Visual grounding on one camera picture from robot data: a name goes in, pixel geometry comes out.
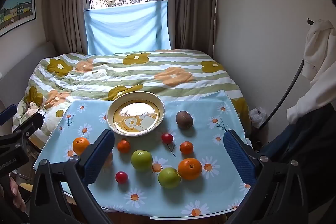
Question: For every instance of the red cherry tomato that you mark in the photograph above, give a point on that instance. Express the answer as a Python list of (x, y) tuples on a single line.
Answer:
[(167, 138), (121, 177)]

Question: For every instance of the person's left hand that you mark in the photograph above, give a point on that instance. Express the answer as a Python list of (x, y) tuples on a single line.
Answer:
[(14, 193)]

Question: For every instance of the green apple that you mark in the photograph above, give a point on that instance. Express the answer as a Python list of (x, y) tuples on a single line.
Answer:
[(141, 160), (169, 178)]

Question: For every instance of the small tangerine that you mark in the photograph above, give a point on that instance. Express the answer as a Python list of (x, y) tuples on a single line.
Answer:
[(123, 146), (186, 148)]

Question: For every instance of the grey headboard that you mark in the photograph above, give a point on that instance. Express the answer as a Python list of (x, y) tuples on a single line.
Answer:
[(26, 64)]

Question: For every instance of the dark cloth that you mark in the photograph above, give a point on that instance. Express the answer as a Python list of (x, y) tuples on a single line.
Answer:
[(309, 140)]

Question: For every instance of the light blue hanging cloth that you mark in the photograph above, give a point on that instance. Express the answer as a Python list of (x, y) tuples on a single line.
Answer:
[(126, 29)]

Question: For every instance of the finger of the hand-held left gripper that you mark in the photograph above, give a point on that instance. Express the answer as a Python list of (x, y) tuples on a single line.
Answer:
[(8, 111), (29, 123)]

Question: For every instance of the light blue daisy tablecloth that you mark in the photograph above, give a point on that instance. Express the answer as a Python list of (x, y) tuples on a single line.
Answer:
[(157, 197)]

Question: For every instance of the large orange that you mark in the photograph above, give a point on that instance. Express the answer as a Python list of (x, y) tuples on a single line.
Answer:
[(190, 169), (80, 145)]

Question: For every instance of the striped floral blanket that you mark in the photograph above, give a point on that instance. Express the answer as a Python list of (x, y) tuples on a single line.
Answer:
[(136, 74)]

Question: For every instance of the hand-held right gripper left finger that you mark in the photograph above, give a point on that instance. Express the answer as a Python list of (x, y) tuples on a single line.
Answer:
[(97, 159)]

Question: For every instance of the white garment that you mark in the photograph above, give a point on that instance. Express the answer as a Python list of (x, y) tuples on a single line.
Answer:
[(317, 56)]

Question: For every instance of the brown curtain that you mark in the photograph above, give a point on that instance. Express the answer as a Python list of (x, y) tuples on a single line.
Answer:
[(65, 3), (193, 3)]

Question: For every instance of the framed wall poster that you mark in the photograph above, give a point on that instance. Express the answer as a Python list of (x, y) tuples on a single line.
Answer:
[(18, 8)]

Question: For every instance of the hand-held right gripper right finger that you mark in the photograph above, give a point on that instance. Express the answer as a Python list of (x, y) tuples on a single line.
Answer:
[(239, 159)]

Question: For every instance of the brown kiwi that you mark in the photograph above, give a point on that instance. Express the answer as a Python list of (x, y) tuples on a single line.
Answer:
[(184, 119)]

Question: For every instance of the brownish wrinkled apple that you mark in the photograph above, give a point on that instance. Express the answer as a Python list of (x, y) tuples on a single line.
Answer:
[(109, 161)]

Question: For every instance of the cream bowl with cartoon print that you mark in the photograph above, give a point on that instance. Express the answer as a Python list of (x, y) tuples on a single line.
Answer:
[(135, 115)]

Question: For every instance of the white plastic bag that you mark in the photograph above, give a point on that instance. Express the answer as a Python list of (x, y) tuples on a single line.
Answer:
[(257, 117)]

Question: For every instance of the pink paper packet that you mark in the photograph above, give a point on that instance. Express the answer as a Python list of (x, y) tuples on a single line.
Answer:
[(32, 107)]

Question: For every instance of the black wall hook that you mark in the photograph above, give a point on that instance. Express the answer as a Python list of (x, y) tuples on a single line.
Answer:
[(310, 21)]

